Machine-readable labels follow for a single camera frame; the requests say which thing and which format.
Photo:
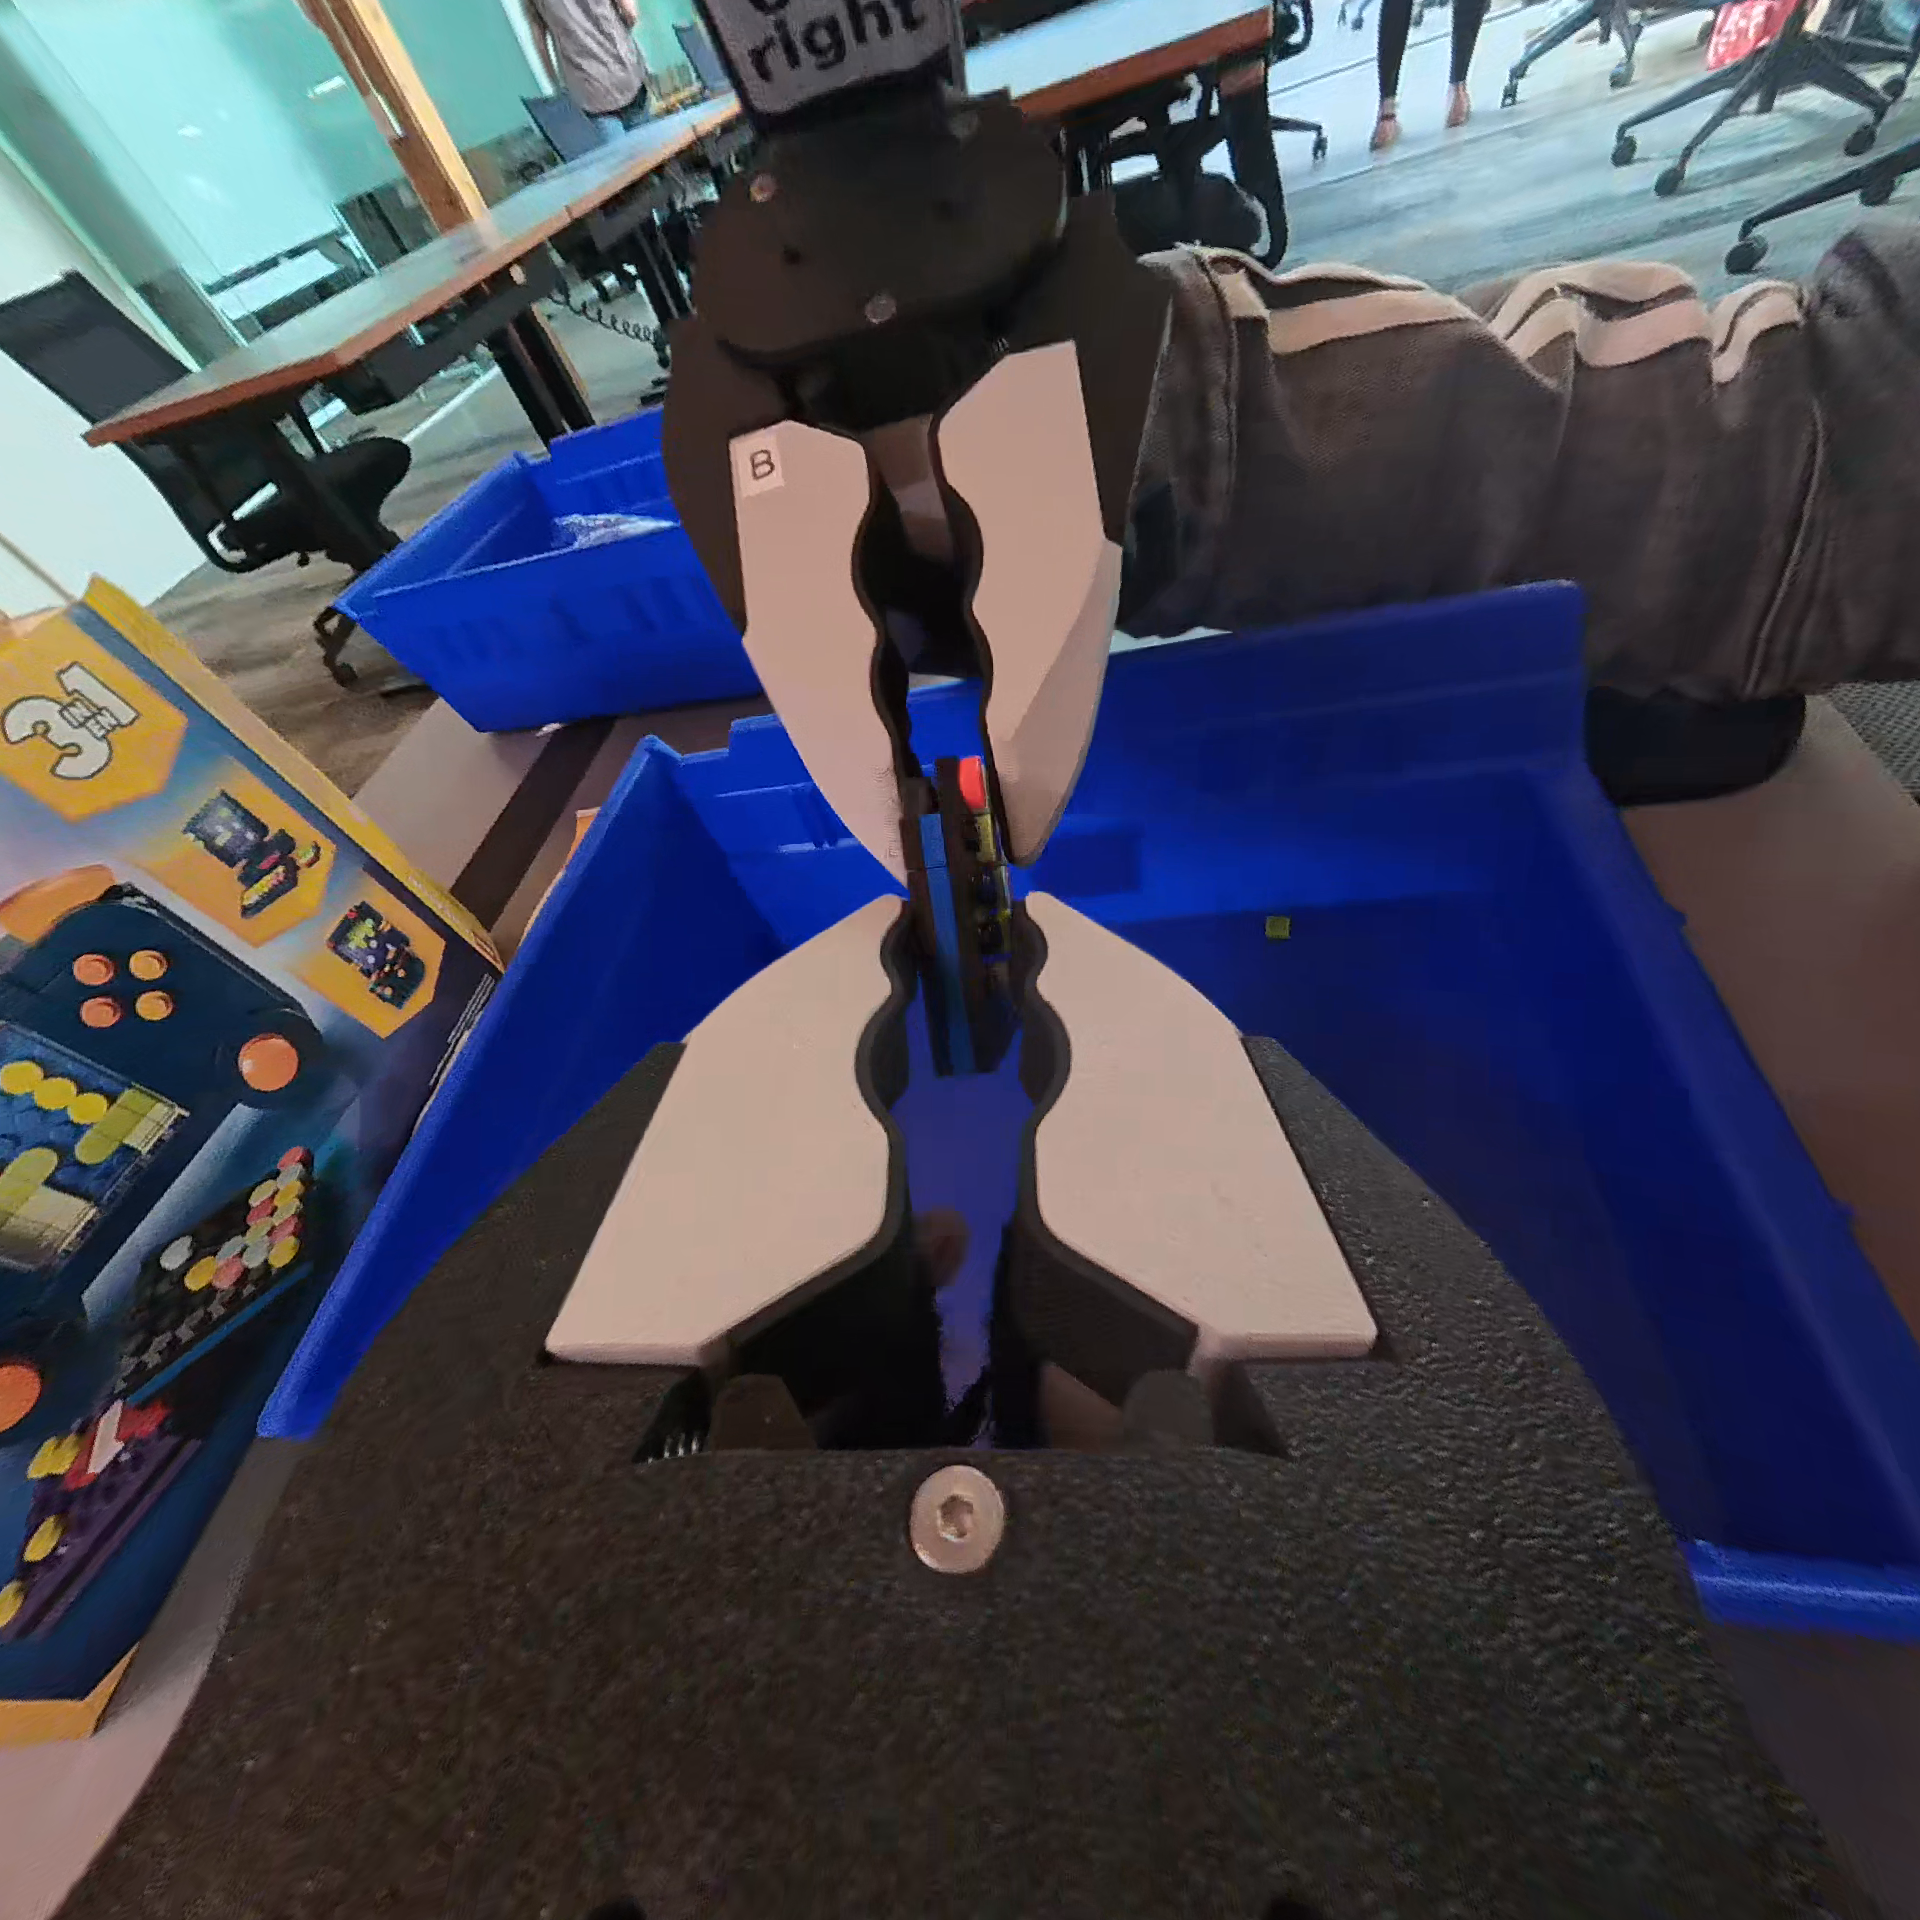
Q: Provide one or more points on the wooden top desk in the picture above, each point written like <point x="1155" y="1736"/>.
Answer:
<point x="377" y="292"/>
<point x="1112" y="51"/>

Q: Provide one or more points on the group of black office chairs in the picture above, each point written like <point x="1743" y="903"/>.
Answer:
<point x="1800" y="91"/>

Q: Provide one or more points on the blue and yellow toy box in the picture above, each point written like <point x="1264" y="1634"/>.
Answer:
<point x="229" y="1047"/>

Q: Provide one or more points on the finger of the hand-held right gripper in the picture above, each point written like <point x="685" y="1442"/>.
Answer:
<point x="1049" y="600"/>
<point x="810" y="630"/>

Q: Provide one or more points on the blue plastic bin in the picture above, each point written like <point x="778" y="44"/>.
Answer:
<point x="568" y="630"/>
<point x="1428" y="899"/>

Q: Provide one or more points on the black mesh desk chair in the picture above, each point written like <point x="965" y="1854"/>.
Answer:
<point x="107" y="363"/>

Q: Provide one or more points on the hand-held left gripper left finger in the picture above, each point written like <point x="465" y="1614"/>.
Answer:
<point x="734" y="1172"/>

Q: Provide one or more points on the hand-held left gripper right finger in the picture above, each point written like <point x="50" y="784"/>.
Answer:
<point x="1186" y="1172"/>

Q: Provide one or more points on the black plate with coloured studs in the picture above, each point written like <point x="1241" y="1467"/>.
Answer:
<point x="960" y="928"/>

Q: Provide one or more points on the black mouse wrist rest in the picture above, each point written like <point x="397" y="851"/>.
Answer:
<point x="1696" y="748"/>

